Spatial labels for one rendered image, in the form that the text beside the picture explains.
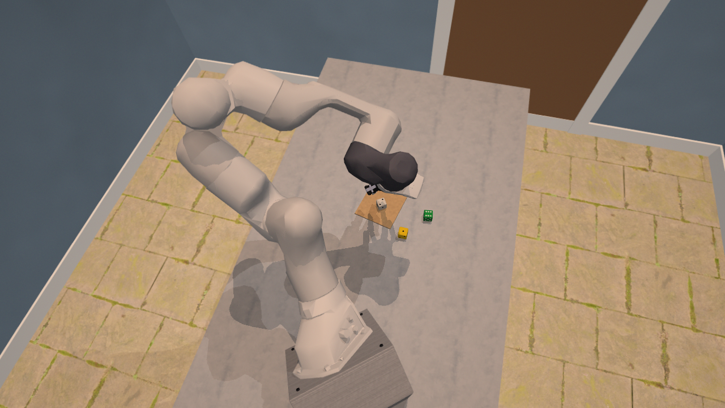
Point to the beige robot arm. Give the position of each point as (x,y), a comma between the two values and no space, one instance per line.
(331,329)

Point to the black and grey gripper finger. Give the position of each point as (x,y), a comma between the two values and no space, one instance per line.
(370,189)

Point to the tan square mat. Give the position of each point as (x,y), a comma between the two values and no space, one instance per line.
(385,217)

